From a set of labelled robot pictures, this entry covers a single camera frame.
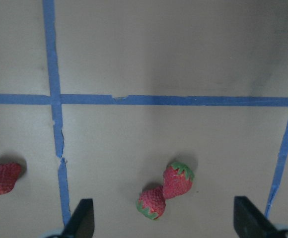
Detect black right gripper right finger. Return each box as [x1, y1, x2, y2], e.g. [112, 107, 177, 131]
[233, 196, 288, 238]

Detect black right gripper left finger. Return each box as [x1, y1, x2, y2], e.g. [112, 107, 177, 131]
[62, 198, 95, 238]

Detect strawberry with green cap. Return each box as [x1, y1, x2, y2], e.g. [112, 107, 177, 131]
[163, 162, 195, 199]

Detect small red strawberry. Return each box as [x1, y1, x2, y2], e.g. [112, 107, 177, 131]
[136, 185, 166, 220]

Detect strawberry lying sideways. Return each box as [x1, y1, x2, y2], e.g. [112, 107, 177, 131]
[0, 162, 22, 195]

